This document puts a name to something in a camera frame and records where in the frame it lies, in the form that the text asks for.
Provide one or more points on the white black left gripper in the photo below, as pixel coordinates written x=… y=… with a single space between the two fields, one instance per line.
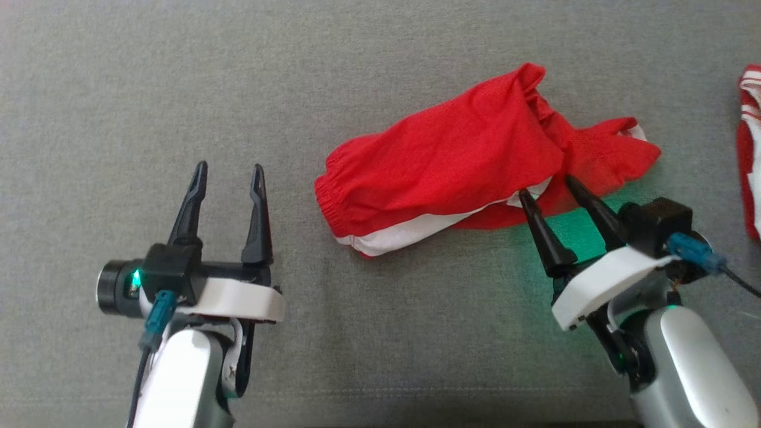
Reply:
x=238 y=297

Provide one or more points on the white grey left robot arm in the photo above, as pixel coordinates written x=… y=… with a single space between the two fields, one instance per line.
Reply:
x=178 y=380

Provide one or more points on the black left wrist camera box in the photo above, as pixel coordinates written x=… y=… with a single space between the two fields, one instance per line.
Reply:
x=172 y=264

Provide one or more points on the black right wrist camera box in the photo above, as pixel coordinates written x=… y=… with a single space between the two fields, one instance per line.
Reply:
x=654 y=226

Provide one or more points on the red Bulls basketball jersey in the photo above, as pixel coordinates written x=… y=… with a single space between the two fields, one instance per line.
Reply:
x=750 y=154

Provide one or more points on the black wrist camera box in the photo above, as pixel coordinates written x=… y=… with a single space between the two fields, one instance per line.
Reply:
x=172 y=264
x=654 y=226

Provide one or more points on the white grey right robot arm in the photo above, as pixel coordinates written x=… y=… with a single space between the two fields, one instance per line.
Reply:
x=689 y=368

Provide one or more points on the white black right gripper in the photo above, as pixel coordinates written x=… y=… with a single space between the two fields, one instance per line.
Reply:
x=600 y=285

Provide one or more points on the red shorts with white stripe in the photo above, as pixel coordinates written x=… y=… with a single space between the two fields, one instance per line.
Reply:
x=452 y=160

